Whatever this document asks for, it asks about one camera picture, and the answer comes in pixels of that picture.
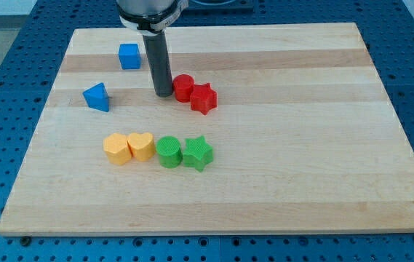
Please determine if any wooden board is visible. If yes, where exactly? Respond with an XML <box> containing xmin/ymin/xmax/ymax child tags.
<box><xmin>0</xmin><ymin>23</ymin><xmax>414</xmax><ymax>237</ymax></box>

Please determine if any red star block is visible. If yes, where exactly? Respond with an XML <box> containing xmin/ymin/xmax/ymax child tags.
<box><xmin>190</xmin><ymin>83</ymin><xmax>218</xmax><ymax>115</ymax></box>

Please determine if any yellow heart block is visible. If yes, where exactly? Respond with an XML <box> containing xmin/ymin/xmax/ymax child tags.
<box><xmin>127</xmin><ymin>132</ymin><xmax>156</xmax><ymax>162</ymax></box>

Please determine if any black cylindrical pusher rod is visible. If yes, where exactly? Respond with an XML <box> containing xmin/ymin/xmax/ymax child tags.
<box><xmin>143</xmin><ymin>31</ymin><xmax>173</xmax><ymax>98</ymax></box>

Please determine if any blue cube block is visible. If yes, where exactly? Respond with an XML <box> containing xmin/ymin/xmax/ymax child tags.
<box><xmin>118</xmin><ymin>44</ymin><xmax>140</xmax><ymax>70</ymax></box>

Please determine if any yellow pentagon block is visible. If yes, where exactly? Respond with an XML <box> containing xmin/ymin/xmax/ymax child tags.
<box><xmin>103</xmin><ymin>132</ymin><xmax>132</xmax><ymax>165</ymax></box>

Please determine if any red cylinder block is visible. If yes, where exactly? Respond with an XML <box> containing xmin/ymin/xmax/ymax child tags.
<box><xmin>173</xmin><ymin>74</ymin><xmax>194</xmax><ymax>103</ymax></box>

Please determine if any blue triangle block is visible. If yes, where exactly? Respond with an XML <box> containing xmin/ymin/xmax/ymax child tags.
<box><xmin>82</xmin><ymin>82</ymin><xmax>109</xmax><ymax>112</ymax></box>

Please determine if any green cylinder block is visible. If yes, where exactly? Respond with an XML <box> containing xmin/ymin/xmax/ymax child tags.
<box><xmin>156</xmin><ymin>136</ymin><xmax>183</xmax><ymax>168</ymax></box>

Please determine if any green star block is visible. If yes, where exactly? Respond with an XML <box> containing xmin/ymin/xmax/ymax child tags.
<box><xmin>183</xmin><ymin>135</ymin><xmax>213</xmax><ymax>172</ymax></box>

